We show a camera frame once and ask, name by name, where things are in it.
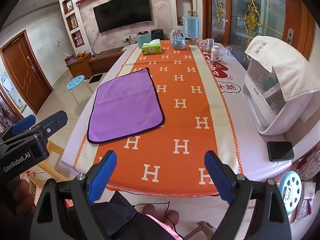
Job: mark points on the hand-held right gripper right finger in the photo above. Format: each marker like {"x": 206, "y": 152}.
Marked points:
{"x": 220, "y": 178}

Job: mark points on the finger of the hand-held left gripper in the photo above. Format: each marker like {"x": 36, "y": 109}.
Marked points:
{"x": 22, "y": 124}
{"x": 53, "y": 121}

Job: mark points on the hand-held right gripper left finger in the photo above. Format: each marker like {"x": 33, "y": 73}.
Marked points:
{"x": 101, "y": 180}

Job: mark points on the purple towel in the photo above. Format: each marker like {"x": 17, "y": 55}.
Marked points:
{"x": 125, "y": 105}

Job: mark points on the person's left hand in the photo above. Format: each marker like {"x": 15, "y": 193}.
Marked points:
{"x": 18, "y": 197}

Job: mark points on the light wooden chair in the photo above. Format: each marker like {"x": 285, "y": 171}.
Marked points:
{"x": 53, "y": 152}

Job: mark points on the person's dark clothing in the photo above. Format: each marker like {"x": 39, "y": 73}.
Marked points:
{"x": 125, "y": 215}

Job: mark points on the blue plastic stool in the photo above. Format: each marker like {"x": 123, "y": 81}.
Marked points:
{"x": 75, "y": 81}
{"x": 291, "y": 192}

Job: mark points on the brown wooden door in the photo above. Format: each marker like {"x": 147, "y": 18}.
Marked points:
{"x": 25, "y": 75}

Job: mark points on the grey plastic stool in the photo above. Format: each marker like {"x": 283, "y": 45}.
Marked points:
{"x": 200, "y": 230}

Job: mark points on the pink slipper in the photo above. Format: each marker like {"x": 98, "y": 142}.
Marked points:
{"x": 172, "y": 216}
{"x": 149, "y": 209}

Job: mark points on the red bag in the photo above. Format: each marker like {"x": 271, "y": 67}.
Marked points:
{"x": 70, "y": 60}

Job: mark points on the black smartphone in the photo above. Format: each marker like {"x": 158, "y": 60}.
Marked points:
{"x": 280, "y": 151}

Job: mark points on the orange patterned table runner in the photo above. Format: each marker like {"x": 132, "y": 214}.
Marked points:
{"x": 175, "y": 120}

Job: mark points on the wooden television cabinet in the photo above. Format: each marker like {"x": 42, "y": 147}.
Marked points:
{"x": 100, "y": 62}

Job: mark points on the white countertop sterilizer cabinet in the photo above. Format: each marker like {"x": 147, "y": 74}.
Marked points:
{"x": 275, "y": 120}

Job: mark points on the stack of white packets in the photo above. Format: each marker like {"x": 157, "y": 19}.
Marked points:
{"x": 308, "y": 180}

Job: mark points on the teal canister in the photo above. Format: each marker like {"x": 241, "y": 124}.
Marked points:
{"x": 143, "y": 40}

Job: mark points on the green tissue box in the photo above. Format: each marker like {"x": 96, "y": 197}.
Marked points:
{"x": 151, "y": 48}

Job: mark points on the white pill bottle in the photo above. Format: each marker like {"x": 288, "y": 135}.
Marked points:
{"x": 215, "y": 55}

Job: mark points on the white cover cloth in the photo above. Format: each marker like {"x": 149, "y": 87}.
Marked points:
{"x": 287, "y": 65}

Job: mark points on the pink figurine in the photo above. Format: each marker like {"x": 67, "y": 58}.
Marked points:
{"x": 203, "y": 46}

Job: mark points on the black small heater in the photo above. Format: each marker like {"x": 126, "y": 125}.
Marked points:
{"x": 156, "y": 35}

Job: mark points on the blue snow globe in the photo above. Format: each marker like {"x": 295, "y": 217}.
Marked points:
{"x": 178, "y": 43}

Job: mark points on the blue cylindrical drawer box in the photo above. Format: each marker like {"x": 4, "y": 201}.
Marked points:
{"x": 190, "y": 27}

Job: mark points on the wall poster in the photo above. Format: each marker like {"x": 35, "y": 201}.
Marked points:
{"x": 10, "y": 92}

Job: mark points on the wooden wall niche shelves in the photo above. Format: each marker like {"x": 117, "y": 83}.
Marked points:
{"x": 183, "y": 5}
{"x": 72, "y": 21}

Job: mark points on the black wall television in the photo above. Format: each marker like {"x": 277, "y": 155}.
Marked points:
{"x": 122, "y": 12}

